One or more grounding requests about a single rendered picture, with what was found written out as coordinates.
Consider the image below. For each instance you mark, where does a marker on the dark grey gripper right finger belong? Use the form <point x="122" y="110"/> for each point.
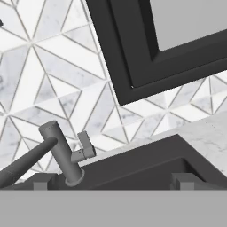
<point x="184" y="181"/>

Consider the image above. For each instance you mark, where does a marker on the dark grey sink basin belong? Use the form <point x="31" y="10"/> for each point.
<point x="142" y="168"/>

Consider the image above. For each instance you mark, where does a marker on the dark grey sink faucet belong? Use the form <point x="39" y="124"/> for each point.
<point x="60" y="150"/>

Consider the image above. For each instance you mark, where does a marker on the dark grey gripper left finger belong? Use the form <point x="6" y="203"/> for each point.
<point x="40" y="181"/>

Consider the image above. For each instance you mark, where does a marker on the black framed window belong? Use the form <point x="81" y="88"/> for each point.
<point x="165" y="44"/>

